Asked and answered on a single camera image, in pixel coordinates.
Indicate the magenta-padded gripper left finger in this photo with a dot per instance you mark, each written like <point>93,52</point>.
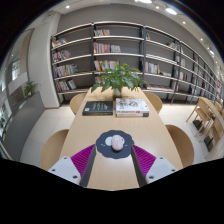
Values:
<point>65,168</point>

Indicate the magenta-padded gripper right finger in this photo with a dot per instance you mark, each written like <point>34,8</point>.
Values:
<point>160,168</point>

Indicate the pink white computer mouse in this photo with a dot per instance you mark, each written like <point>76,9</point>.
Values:
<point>117,143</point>

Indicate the black cartoon-face mouse pad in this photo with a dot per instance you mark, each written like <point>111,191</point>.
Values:
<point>103,148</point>

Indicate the round-backed wooden chair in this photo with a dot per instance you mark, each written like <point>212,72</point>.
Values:
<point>77,103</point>
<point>53,150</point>
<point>155,101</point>
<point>181,143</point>

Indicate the white book with orange spine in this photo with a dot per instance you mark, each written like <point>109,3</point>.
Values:
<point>131,114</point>

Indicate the black hardcover book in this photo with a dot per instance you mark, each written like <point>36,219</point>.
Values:
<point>97,108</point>

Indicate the white illustrated book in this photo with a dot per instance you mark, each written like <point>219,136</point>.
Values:
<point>131,105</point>

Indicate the group of slatted wooden chairs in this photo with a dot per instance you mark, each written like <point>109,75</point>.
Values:
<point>208,116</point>

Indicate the small green background plant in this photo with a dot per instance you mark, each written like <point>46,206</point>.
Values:
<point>30,89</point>

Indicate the green potted plant white pot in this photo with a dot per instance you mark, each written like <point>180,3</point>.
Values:
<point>118,78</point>

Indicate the grey bookshelf unit with books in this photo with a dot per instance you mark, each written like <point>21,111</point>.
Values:
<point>76,50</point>

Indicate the group of ceiling lights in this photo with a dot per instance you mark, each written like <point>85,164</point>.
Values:
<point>171,11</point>

